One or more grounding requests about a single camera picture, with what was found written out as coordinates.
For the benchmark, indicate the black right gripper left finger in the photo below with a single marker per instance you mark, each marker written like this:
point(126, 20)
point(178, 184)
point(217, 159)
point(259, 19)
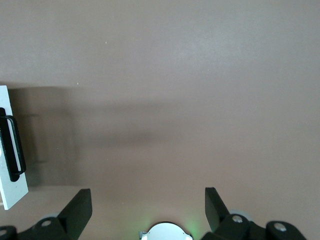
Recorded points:
point(72, 217)

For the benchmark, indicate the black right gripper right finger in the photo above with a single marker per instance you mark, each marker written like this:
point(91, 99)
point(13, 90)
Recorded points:
point(225, 227)

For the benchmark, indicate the wooden drawer with white front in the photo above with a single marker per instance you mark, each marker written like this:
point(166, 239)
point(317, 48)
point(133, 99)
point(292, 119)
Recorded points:
point(15, 195)

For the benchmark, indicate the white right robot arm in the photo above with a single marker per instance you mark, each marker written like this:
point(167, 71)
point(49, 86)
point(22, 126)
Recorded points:
point(166, 232)

